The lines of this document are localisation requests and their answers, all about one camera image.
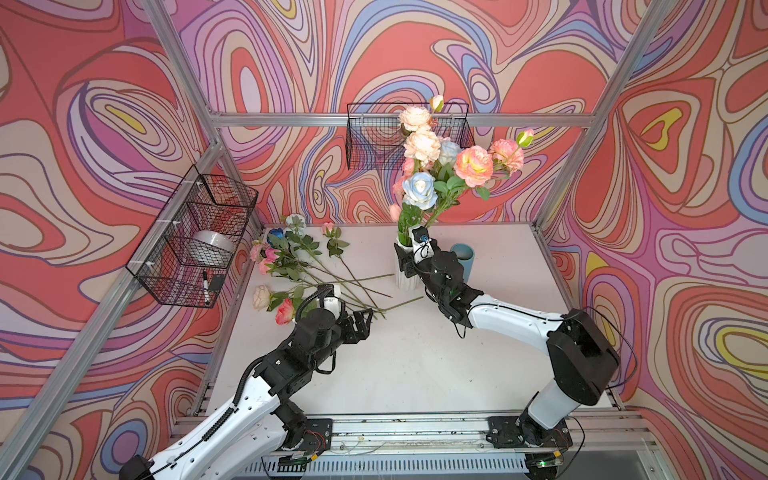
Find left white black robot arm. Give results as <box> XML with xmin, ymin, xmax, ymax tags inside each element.
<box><xmin>118</xmin><ymin>301</ymin><xmax>373</xmax><ymax>479</ymax></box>

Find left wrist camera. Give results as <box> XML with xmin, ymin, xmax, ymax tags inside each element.
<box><xmin>316</xmin><ymin>284</ymin><xmax>343</xmax><ymax>319</ymax></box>

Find black wire basket wall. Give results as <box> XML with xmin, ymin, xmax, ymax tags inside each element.
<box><xmin>345</xmin><ymin>100</ymin><xmax>474</xmax><ymax>171</ymax></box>
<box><xmin>125</xmin><ymin>166</ymin><xmax>258</xmax><ymax>309</ymax></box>

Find black wire basket back wall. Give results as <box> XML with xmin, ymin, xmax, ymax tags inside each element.
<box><xmin>345</xmin><ymin>100</ymin><xmax>474</xmax><ymax>171</ymax></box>

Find black marker pen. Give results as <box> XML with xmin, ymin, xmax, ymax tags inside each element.
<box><xmin>202</xmin><ymin>270</ymin><xmax>211</xmax><ymax>306</ymax></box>

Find cream peach rose stem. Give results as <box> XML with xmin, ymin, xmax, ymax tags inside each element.
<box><xmin>398</xmin><ymin>95</ymin><xmax>444</xmax><ymax>175</ymax></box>

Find teal ceramic vase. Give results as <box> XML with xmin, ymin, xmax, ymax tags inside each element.
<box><xmin>451</xmin><ymin>243</ymin><xmax>475</xmax><ymax>283</ymax></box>

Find pile of artificial flowers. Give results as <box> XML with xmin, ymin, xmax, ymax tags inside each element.
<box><xmin>249</xmin><ymin>214</ymin><xmax>388</xmax><ymax>313</ymax></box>

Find pink spray rose stem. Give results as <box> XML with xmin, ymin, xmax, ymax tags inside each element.
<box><xmin>389</xmin><ymin>158</ymin><xmax>416</xmax><ymax>246</ymax></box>

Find large peach double rose stem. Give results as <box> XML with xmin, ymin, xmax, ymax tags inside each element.
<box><xmin>426</xmin><ymin>129</ymin><xmax>534</xmax><ymax>227</ymax></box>

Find white ribbed vase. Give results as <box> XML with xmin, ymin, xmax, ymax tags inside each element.
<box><xmin>394</xmin><ymin>241</ymin><xmax>422</xmax><ymax>291</ymax></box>

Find silver tape roll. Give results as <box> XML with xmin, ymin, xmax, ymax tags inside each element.
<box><xmin>188</xmin><ymin>230</ymin><xmax>235</xmax><ymax>268</ymax></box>

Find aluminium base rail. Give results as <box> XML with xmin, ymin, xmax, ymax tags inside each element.
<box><xmin>200</xmin><ymin>409</ymin><xmax>673</xmax><ymax>479</ymax></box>

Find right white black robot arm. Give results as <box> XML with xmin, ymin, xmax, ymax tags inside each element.
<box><xmin>394</xmin><ymin>244</ymin><xmax>620</xmax><ymax>449</ymax></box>

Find black wire basket left wall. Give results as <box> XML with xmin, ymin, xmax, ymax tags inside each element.
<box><xmin>125</xmin><ymin>166</ymin><xmax>258</xmax><ymax>309</ymax></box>

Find red pink rose on table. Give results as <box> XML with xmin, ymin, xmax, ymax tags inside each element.
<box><xmin>275</xmin><ymin>299</ymin><xmax>296</xmax><ymax>325</ymax></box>

